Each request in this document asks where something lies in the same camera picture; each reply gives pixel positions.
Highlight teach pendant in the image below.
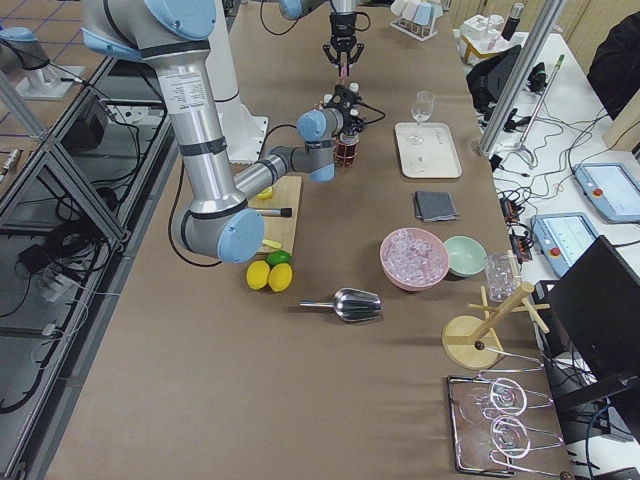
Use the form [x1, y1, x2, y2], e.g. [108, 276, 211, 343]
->
[574, 163, 639, 223]
[531, 212, 599, 277]

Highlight seated person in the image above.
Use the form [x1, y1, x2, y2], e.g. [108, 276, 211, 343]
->
[587, 12, 639, 120]

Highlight upper teach pendant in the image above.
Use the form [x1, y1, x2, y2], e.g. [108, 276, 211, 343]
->
[574, 163, 639, 223]

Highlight half lemon slice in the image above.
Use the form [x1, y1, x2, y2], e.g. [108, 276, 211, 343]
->
[257, 186, 274, 200]

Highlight bamboo cutting board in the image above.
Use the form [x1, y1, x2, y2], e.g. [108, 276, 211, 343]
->
[249, 175, 302, 254]

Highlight black thermos flask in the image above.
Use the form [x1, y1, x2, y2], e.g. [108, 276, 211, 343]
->
[501, 2, 524, 41]

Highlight pink bowl of ice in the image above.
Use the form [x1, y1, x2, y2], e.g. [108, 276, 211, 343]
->
[379, 227, 449, 292]

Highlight green empty bowl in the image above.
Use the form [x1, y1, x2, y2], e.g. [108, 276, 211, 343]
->
[444, 236, 487, 278]

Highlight green lime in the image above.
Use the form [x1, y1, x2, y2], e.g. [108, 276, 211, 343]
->
[266, 250, 291, 267]

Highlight wooden mug tree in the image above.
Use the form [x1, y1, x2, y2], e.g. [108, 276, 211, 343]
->
[442, 250, 550, 371]

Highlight steel ice scoop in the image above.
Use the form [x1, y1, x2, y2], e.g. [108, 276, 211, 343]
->
[299, 288, 383, 324]

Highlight lower teach pendant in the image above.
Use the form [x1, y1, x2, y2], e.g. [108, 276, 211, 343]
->
[531, 212, 599, 277]

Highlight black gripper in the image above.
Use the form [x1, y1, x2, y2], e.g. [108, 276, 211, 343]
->
[321, 84, 365, 131]
[323, 12, 364, 65]

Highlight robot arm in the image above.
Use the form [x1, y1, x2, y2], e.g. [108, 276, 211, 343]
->
[82, 1, 365, 263]
[278, 0, 364, 71]

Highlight grey folded cloth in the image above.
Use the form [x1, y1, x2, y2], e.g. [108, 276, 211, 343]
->
[414, 191, 458, 222]

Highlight copper wire bottle basket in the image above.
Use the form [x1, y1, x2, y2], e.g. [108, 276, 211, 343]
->
[319, 62, 365, 167]

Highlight black monitor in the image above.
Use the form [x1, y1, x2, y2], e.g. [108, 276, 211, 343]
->
[549, 236, 639, 428]

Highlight wire glass holder rack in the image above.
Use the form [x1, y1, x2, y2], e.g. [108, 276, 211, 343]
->
[446, 354, 571, 479]

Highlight aluminium frame post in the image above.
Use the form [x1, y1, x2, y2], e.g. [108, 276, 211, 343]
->
[478, 0, 566, 159]

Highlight yellow lemon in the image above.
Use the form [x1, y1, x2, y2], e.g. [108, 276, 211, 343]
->
[245, 260, 271, 290]
[268, 263, 293, 292]

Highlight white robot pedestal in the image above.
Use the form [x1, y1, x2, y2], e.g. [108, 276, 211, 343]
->
[206, 0, 268, 164]

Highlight clear glass mug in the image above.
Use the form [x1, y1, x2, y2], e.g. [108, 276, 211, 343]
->
[485, 251, 517, 303]

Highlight tea bottle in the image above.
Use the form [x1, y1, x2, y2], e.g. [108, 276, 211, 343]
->
[333, 132, 359, 168]

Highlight yellow plastic knife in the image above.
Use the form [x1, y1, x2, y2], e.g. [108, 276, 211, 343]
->
[262, 239, 282, 249]

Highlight white cup rack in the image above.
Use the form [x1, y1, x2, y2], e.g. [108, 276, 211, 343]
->
[390, 0, 444, 41]

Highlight metal reacher pole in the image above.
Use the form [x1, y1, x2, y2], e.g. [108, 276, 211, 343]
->
[513, 54, 565, 170]

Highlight cream rabbit tray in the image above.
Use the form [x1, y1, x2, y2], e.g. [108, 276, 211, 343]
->
[394, 122, 462, 179]

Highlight clear wine glass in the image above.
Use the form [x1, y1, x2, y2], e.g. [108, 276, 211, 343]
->
[407, 90, 436, 145]

